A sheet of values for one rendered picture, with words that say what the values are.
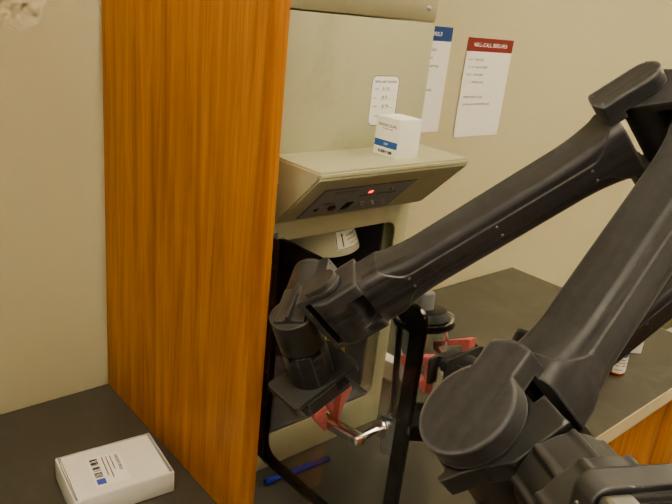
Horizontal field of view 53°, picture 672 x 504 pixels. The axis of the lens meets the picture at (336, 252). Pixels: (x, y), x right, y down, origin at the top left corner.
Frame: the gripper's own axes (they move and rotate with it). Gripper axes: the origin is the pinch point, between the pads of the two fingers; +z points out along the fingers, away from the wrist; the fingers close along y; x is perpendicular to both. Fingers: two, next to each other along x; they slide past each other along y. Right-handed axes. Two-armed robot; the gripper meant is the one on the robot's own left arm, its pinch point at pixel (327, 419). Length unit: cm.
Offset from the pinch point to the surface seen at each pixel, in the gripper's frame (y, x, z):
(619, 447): -68, 2, 73
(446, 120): -94, -70, 16
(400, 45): -43, -24, -32
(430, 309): -30.8, -12.5, 9.4
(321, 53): -28, -24, -37
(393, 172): -28.1, -12.2, -20.2
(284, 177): -14.0, -19.0, -24.7
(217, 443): 10.9, -19.2, 11.6
